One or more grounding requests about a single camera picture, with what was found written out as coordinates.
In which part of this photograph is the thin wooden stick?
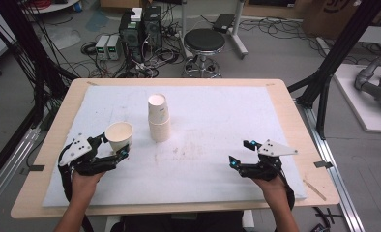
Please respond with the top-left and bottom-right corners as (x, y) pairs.
(302, 178), (328, 202)

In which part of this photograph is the white table leg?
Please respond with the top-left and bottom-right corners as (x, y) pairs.
(241, 210), (256, 232)

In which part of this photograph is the white floor board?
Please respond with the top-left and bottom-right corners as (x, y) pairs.
(333, 62), (381, 134)

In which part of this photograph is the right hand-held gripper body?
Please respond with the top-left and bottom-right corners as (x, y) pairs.
(237, 138), (299, 182)

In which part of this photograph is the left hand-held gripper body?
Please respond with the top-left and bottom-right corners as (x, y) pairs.
(57, 132), (119, 177)

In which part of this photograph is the grey power supply unit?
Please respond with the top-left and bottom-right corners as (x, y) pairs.
(95, 34), (111, 61)
(106, 34), (122, 62)

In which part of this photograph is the aluminium rail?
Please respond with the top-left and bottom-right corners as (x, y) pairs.
(298, 103), (367, 232)
(0, 127), (42, 217)

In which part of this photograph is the person's right hand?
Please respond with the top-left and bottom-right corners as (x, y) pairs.
(250, 175), (292, 208)

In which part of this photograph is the flat black device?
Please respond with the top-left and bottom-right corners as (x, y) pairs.
(212, 14), (237, 34)

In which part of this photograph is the black round stool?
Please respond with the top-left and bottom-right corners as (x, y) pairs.
(182, 28), (227, 79)

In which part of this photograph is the coiled black cable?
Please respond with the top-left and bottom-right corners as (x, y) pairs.
(79, 41), (98, 56)

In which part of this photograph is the tangle of floor cables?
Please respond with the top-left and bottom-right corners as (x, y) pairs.
(66, 30), (187, 79)
(239, 16), (329, 54)

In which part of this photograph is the white foam mat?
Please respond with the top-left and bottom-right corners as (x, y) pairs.
(42, 85), (308, 208)

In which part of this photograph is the white paper cup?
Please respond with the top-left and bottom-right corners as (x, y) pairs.
(104, 121), (134, 155)

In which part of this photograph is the white metal stand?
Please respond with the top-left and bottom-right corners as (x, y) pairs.
(230, 0), (249, 60)

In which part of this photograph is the stack of white paper cups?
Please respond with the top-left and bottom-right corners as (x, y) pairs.
(147, 93), (172, 143)

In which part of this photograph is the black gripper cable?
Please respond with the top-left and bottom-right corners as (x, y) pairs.
(57, 146), (96, 232)
(277, 172), (296, 211)

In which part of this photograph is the white round table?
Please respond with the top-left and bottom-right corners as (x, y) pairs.
(21, 0), (80, 15)

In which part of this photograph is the person's left hand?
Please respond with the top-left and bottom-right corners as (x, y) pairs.
(70, 170), (106, 205)

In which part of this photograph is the brown cardboard box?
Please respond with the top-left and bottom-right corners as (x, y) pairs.
(302, 0), (381, 41)

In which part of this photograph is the small white box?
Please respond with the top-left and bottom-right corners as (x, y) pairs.
(130, 7), (144, 23)

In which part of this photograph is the black computer tower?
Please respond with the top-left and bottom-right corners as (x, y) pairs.
(142, 5), (163, 50)
(118, 11), (145, 63)

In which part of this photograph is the person's dark clothing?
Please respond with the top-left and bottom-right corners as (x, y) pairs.
(110, 211), (245, 232)

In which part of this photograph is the black metal frame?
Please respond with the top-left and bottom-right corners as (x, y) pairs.
(0, 0), (78, 130)
(287, 0), (381, 140)

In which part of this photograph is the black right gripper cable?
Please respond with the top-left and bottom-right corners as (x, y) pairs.
(277, 172), (296, 211)

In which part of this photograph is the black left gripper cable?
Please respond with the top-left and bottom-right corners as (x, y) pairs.
(57, 146), (96, 232)

